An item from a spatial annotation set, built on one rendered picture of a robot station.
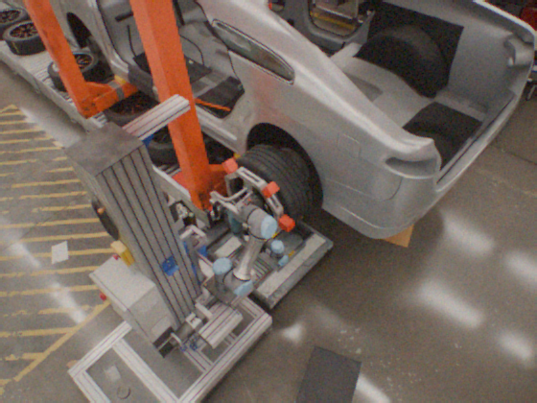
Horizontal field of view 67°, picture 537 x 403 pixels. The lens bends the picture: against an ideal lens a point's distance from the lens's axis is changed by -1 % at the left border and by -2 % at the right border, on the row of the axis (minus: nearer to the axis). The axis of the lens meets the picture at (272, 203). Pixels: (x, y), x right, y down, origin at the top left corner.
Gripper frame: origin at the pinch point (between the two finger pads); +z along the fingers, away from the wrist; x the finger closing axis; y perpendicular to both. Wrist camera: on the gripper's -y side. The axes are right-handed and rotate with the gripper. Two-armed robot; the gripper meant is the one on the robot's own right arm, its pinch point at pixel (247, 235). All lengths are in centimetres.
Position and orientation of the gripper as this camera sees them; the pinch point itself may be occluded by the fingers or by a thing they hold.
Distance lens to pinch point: 286.7
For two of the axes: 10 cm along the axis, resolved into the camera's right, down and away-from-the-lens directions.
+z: -7.3, -4.9, 4.7
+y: -0.5, -6.5, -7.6
